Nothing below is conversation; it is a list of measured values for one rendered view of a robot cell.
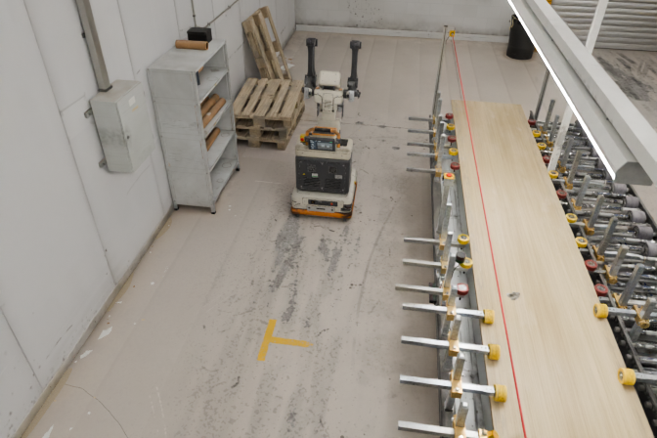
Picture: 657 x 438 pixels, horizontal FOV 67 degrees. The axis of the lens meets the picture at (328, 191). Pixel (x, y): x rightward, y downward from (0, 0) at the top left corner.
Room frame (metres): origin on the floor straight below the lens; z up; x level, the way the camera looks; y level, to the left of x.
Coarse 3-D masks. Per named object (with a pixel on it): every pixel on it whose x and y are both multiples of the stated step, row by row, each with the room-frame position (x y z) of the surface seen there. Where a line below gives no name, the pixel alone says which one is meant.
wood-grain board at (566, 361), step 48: (480, 144) 4.11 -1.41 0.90; (528, 144) 4.12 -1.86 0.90; (528, 192) 3.33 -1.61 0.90; (480, 240) 2.72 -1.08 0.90; (528, 240) 2.73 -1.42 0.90; (480, 288) 2.24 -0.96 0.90; (528, 288) 2.25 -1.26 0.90; (576, 288) 2.26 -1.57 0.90; (528, 336) 1.88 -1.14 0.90; (576, 336) 1.88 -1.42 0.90; (528, 384) 1.57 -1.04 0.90; (576, 384) 1.57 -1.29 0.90; (624, 384) 1.58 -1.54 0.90; (528, 432) 1.31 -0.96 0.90; (576, 432) 1.31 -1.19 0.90; (624, 432) 1.32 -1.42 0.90
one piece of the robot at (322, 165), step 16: (320, 128) 4.18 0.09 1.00; (304, 144) 4.21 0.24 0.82; (352, 144) 4.31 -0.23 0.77; (304, 160) 4.18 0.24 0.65; (320, 160) 4.15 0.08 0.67; (336, 160) 4.14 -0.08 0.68; (304, 176) 4.17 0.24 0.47; (320, 176) 4.15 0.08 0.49; (336, 176) 4.13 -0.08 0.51; (336, 192) 4.13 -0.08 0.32
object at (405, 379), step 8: (400, 376) 1.56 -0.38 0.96; (408, 376) 1.56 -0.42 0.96; (416, 384) 1.53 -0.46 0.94; (424, 384) 1.53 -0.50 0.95; (432, 384) 1.52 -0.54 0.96; (440, 384) 1.52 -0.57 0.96; (448, 384) 1.52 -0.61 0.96; (464, 384) 1.52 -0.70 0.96; (472, 384) 1.52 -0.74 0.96; (472, 392) 1.49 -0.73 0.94; (480, 392) 1.49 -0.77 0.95; (488, 392) 1.48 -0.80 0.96
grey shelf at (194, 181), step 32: (160, 64) 4.32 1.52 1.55; (192, 64) 4.33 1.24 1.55; (224, 64) 5.04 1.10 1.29; (160, 96) 4.20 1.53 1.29; (192, 96) 4.16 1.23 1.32; (224, 96) 5.05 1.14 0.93; (160, 128) 4.21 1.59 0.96; (192, 128) 4.17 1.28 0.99; (224, 128) 5.05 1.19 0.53; (192, 160) 4.18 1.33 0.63; (224, 160) 5.01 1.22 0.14; (192, 192) 4.18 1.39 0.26
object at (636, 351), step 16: (576, 176) 3.87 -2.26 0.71; (656, 224) 3.01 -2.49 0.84; (592, 240) 3.05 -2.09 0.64; (592, 256) 2.63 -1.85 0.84; (608, 288) 2.32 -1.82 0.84; (624, 288) 2.45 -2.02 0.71; (608, 320) 2.17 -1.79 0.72; (624, 336) 1.96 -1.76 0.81; (640, 336) 2.14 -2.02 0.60; (656, 336) 2.14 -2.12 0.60; (624, 352) 1.90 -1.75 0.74; (640, 352) 2.01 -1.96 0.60; (656, 352) 2.02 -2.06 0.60; (640, 368) 1.72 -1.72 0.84; (656, 368) 1.82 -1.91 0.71; (640, 384) 1.67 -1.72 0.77; (656, 384) 1.71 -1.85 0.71; (640, 400) 1.61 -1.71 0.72; (656, 400) 1.53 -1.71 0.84; (656, 416) 1.46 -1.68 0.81; (656, 432) 1.41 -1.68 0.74
